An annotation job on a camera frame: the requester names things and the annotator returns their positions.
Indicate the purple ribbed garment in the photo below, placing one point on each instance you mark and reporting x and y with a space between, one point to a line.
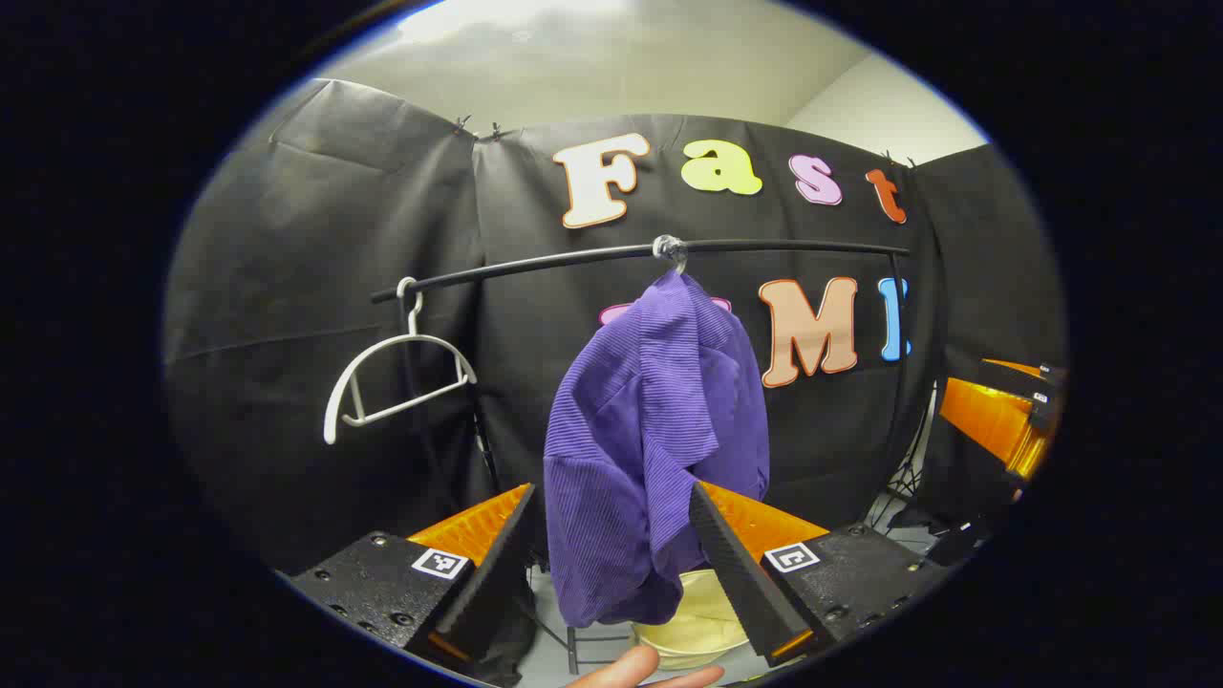
621 430

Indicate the black clothes rack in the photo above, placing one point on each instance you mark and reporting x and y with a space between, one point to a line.
535 263

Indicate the black backdrop cloth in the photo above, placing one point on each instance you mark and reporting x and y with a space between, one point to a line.
287 287

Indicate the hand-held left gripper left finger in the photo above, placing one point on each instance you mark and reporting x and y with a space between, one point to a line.
497 583

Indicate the cream laundry hamper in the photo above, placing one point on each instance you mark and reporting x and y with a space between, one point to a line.
697 621

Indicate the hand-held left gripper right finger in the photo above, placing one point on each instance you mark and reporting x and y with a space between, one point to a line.
740 583

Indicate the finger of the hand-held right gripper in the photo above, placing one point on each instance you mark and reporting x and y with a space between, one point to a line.
994 420

